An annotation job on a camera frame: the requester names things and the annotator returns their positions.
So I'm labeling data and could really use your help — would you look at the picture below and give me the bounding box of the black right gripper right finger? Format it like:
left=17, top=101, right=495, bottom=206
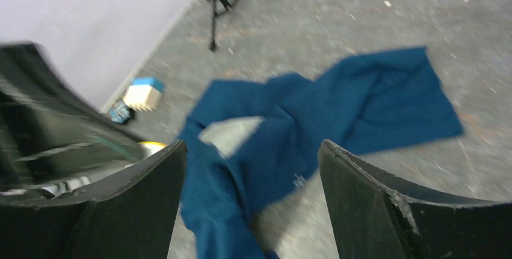
left=318, top=140, right=511, bottom=258

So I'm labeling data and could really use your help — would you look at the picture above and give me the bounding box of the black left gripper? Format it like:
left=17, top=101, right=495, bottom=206
left=1, top=42, right=146, bottom=199

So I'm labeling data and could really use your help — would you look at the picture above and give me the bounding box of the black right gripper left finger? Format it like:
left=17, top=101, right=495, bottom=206
left=1, top=141, right=187, bottom=258

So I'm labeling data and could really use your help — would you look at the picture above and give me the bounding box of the blue Mickey Mouse t-shirt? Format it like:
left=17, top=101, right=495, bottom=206
left=178, top=47, right=463, bottom=258

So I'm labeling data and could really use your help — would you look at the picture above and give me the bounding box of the blue patterned toy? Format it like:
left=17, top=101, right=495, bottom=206
left=108, top=100, right=135, bottom=125

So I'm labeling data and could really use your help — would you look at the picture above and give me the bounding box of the blue white block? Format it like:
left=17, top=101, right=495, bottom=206
left=122, top=77, right=164, bottom=112

